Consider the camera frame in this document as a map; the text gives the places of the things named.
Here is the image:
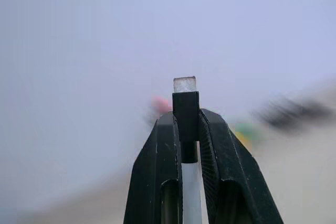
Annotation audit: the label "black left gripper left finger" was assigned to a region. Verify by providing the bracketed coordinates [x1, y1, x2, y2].
[123, 111, 184, 224]

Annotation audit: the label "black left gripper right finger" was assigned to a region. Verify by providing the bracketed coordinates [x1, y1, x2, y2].
[197, 108, 285, 224]

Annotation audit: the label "pink marker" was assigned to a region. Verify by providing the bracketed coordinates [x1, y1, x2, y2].
[151, 95, 173, 113]

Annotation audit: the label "green marker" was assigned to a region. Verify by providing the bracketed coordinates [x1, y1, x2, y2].
[234, 122, 257, 154]

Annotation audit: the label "black eyeglasses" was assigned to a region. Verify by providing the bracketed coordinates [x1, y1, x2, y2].
[251, 97, 334, 131]

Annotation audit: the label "white marker with black cap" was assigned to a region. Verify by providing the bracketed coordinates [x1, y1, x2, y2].
[172, 76, 204, 224]

